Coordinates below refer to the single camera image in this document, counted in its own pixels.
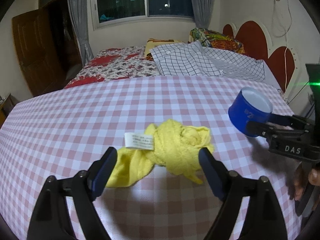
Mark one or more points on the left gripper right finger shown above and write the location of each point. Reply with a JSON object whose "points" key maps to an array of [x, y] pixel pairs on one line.
{"points": [[264, 218]]}

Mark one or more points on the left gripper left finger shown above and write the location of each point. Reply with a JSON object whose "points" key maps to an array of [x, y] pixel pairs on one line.
{"points": [[50, 218]]}

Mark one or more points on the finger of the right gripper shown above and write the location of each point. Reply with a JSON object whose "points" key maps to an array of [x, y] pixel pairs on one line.
{"points": [[257, 129], [294, 121]]}

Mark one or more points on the blue white paper cup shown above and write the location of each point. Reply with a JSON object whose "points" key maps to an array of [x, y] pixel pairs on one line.
{"points": [[249, 105]]}

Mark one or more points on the yellow cloth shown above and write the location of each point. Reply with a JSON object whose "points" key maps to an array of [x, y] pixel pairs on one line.
{"points": [[170, 144]]}

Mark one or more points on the right hand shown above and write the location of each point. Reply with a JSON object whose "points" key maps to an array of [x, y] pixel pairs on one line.
{"points": [[301, 177]]}

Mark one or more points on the red white headboard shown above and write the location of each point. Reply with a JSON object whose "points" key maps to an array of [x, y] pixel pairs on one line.
{"points": [[281, 61]]}

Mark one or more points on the black grid white blanket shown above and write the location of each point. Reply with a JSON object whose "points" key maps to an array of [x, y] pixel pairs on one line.
{"points": [[196, 60]]}

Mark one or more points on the colourful pillow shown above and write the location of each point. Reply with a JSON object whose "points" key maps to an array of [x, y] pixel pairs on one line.
{"points": [[214, 39]]}

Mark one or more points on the yellow folded blanket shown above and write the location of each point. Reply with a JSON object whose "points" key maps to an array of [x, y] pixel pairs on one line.
{"points": [[156, 50]]}

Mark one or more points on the floral red bedspread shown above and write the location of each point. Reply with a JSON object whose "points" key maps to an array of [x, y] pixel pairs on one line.
{"points": [[115, 64]]}

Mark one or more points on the brown wooden door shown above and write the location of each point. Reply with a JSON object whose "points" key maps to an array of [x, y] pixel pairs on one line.
{"points": [[35, 52]]}

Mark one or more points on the grey curtain left of window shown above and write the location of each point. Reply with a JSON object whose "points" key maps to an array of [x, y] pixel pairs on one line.
{"points": [[78, 14]]}

